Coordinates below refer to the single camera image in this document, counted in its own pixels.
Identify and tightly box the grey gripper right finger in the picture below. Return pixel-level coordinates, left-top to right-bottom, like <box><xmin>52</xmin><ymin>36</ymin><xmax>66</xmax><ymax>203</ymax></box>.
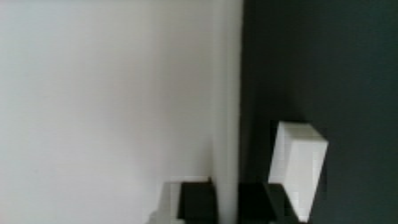
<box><xmin>239</xmin><ymin>183</ymin><xmax>308</xmax><ymax>224</ymax></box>

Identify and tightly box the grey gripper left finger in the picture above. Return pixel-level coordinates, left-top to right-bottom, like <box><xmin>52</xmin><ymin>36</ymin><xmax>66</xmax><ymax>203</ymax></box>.
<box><xmin>178</xmin><ymin>182</ymin><xmax>219</xmax><ymax>224</ymax></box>

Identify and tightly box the white border fence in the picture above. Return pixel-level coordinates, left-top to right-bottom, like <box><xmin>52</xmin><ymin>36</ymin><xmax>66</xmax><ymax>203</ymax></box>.
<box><xmin>269</xmin><ymin>122</ymin><xmax>329</xmax><ymax>222</ymax></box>

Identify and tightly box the white drawer cabinet frame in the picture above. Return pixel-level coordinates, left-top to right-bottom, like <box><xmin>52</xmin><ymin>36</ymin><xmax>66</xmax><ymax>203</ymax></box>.
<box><xmin>0</xmin><ymin>0</ymin><xmax>244</xmax><ymax>224</ymax></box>

